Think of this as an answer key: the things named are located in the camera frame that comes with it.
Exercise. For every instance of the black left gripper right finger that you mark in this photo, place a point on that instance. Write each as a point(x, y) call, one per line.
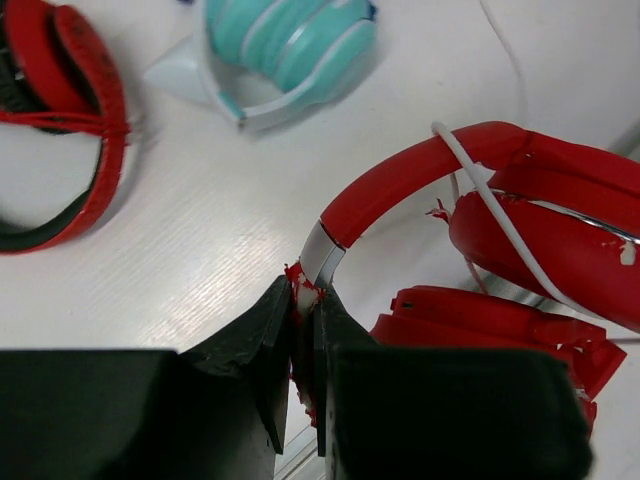
point(423, 413)

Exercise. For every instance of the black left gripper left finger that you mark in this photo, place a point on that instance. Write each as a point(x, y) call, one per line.
point(215, 411)

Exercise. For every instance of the red headphones with white cable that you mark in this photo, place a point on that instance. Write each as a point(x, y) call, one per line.
point(556, 218)

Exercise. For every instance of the teal and white headphones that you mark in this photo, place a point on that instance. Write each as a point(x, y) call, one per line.
point(311, 51)

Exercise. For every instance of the red and black headphones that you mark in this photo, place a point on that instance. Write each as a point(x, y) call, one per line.
point(58, 76)

